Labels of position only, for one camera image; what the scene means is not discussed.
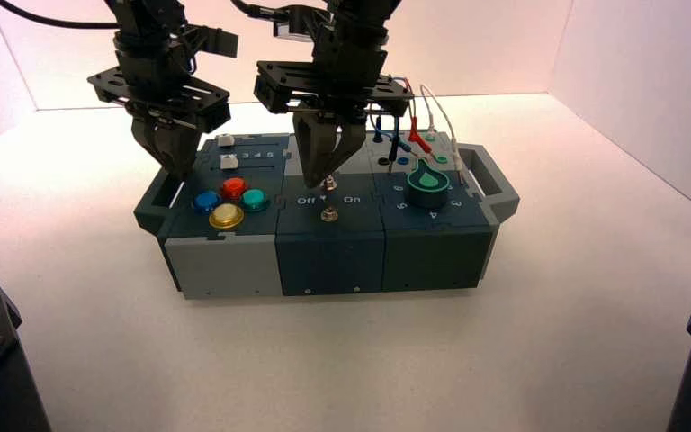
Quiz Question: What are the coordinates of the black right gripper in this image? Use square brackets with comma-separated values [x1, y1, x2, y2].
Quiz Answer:
[254, 30, 415, 189]

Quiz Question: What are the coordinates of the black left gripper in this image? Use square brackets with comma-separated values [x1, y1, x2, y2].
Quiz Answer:
[87, 30, 231, 181]

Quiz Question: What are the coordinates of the blue push button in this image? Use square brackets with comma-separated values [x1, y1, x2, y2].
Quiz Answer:
[191, 190, 222, 216]

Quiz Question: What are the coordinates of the red push button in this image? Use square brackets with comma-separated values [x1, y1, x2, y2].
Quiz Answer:
[220, 177, 247, 202]

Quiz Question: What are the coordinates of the yellow push button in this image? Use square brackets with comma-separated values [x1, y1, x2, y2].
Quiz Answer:
[208, 203, 246, 230]

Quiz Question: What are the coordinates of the teal push button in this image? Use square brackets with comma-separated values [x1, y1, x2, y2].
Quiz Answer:
[238, 188, 270, 214]

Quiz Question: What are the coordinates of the dark teal rotary knob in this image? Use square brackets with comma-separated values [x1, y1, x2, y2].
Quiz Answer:
[405, 158, 452, 211]

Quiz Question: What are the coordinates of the black jumper cable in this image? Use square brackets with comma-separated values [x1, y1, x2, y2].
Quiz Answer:
[389, 116, 401, 176]

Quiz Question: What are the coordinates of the blue jumper cable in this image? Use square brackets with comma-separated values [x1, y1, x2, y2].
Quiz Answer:
[370, 112, 412, 155]

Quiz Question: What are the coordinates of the red jumper cable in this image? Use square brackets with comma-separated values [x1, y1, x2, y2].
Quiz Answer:
[403, 80, 435, 154]

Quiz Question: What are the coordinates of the grey-blue task box with handles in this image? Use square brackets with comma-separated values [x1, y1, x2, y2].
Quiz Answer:
[133, 130, 521, 301]

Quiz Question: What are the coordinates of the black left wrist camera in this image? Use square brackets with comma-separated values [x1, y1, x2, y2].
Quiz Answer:
[185, 24, 240, 59]

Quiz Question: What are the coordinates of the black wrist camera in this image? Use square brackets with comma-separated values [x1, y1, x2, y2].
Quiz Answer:
[271, 5, 324, 44]
[185, 24, 240, 59]

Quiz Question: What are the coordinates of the white jumper cable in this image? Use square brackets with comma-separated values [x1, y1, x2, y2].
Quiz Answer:
[419, 84, 464, 173]

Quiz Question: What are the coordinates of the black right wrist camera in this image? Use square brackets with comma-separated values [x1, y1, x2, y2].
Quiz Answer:
[271, 5, 324, 44]

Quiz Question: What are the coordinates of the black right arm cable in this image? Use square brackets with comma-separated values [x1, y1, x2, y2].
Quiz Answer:
[230, 0, 284, 20]

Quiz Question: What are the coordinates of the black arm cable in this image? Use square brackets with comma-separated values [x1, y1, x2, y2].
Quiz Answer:
[0, 0, 121, 30]
[230, 0, 284, 20]

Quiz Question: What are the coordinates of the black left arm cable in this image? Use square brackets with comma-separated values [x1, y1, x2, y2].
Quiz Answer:
[0, 0, 121, 30]

